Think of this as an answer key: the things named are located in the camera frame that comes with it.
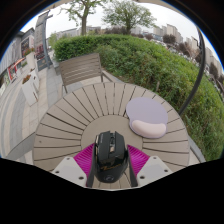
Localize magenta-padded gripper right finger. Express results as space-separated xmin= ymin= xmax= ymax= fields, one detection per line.
xmin=126 ymin=144 xmax=174 ymax=188

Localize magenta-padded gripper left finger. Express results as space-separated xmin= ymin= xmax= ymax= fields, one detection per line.
xmin=51 ymin=143 xmax=98 ymax=189

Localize black computer mouse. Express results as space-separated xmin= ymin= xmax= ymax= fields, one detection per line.
xmin=91 ymin=130 xmax=130 ymax=184

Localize lilac mouse pad with wrist rest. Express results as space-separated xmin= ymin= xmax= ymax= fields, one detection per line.
xmin=125 ymin=96 xmax=169 ymax=140

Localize white planter box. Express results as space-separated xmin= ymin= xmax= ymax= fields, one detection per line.
xmin=21 ymin=74 xmax=41 ymax=107

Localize green hedge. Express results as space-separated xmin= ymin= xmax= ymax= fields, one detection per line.
xmin=53 ymin=33 xmax=224 ymax=162

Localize brown slatted chair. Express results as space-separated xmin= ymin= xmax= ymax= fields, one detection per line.
xmin=58 ymin=52 xmax=114 ymax=98

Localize black curved pole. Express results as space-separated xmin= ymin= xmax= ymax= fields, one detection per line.
xmin=177 ymin=28 xmax=207 ymax=117

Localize tall grey sign board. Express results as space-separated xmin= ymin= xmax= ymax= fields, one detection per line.
xmin=33 ymin=10 xmax=54 ymax=72

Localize distant apartment buildings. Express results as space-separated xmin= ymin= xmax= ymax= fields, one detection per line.
xmin=153 ymin=23 xmax=201 ymax=51

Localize bare-trunk tree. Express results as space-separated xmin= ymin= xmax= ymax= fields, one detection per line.
xmin=59 ymin=0 xmax=108 ymax=37

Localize round leafy tree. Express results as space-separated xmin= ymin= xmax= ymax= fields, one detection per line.
xmin=101 ymin=0 xmax=158 ymax=35

